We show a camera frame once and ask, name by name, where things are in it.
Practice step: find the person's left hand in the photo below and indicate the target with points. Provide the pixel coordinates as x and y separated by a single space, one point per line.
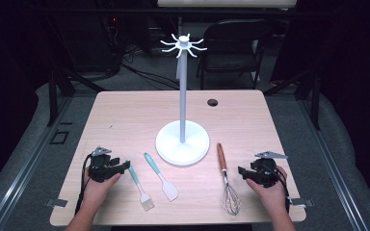
96 192

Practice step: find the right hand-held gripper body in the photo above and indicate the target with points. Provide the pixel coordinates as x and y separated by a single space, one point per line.
265 171

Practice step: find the black folding chair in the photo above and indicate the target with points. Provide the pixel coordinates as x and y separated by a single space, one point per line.
234 35

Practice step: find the white utensil rack stand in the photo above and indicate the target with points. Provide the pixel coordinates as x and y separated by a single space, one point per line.
182 150

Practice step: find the black metal stand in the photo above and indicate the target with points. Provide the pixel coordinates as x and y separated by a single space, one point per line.
316 96
53 96

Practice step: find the grey metal table bracket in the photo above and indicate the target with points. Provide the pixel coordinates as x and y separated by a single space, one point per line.
57 202
302 202

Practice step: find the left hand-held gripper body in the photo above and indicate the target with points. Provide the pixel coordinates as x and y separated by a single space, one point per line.
100 168

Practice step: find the person's right hand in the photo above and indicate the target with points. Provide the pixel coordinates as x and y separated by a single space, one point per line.
274 197

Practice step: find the aluminium floor rail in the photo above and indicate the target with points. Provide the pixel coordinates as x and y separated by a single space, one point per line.
19 179
334 179

